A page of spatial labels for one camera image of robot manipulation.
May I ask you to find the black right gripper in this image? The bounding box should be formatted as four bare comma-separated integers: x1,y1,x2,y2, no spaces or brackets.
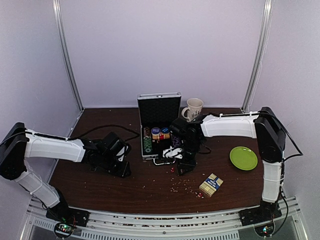
177,138,202,176

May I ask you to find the left poker chip row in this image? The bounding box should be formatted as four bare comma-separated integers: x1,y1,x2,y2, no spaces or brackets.
143,127,152,154

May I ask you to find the blue small blind button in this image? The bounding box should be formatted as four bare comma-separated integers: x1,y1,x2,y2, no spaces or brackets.
160,127,170,134

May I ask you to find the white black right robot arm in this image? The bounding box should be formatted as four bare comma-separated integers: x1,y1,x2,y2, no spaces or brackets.
169,107,286,225

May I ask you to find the aluminium frame post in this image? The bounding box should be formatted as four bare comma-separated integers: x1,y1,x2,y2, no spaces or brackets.
240,0,274,113
52,0,84,111

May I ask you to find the front aluminium rail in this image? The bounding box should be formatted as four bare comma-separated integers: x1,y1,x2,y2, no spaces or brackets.
18,197,310,240

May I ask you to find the right poker chip row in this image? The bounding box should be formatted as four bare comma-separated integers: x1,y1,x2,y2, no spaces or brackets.
170,134,182,148

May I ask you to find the green plate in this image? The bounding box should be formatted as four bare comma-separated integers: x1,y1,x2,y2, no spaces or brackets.
229,146,258,171

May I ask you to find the right aluminium frame post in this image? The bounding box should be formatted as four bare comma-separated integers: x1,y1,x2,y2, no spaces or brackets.
240,0,274,113

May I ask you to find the blue playing card box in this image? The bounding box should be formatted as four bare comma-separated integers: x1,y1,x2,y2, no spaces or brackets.
199,173,224,197

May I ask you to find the cream ceramic mug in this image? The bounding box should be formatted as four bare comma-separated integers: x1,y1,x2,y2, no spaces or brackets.
181,98,204,122

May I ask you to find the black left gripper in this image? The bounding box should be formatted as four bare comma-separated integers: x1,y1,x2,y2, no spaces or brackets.
99,153,131,178

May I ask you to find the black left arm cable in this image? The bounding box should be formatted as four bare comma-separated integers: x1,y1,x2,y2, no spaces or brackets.
67,124,141,146

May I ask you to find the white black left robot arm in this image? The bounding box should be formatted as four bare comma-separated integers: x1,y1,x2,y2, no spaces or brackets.
0,122,131,222

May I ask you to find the poker chip row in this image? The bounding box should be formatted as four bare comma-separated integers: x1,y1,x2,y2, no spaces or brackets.
143,127,152,154
170,134,182,148

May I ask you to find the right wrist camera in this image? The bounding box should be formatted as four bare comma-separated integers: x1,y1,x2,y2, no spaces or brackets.
162,147,183,159

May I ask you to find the left aluminium frame post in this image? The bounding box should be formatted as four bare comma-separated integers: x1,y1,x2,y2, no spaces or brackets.
52,0,84,111

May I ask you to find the purple small blind button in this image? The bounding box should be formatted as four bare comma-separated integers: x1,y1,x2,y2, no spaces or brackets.
151,127,161,135

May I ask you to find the aluminium poker chip case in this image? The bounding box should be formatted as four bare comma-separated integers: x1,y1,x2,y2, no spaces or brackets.
137,92,182,166

